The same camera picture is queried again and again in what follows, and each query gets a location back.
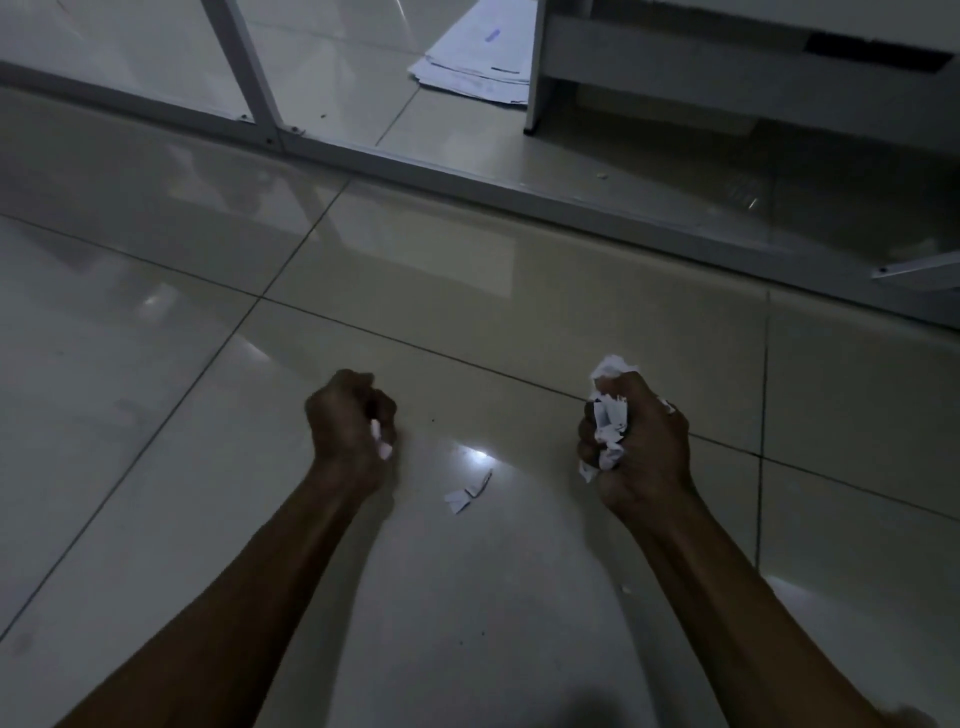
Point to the person's left hand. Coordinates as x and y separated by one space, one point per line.
341 427

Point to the person's right hand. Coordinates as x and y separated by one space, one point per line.
645 457

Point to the person's right thumb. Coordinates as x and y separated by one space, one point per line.
634 394

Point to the person's left fingers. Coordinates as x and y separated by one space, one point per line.
379 420

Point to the small white paper scraps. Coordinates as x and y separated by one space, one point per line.
381 441

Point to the person's left forearm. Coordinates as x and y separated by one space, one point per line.
225 615

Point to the person's right forearm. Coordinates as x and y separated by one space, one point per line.
757 630

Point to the torn white paper piece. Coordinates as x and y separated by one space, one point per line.
456 501
480 483

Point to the white desk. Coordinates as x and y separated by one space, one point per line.
742 67

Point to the stack of white paper sheets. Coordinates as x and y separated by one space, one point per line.
480 56

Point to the white metal partition frame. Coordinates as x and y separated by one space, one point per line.
450 172

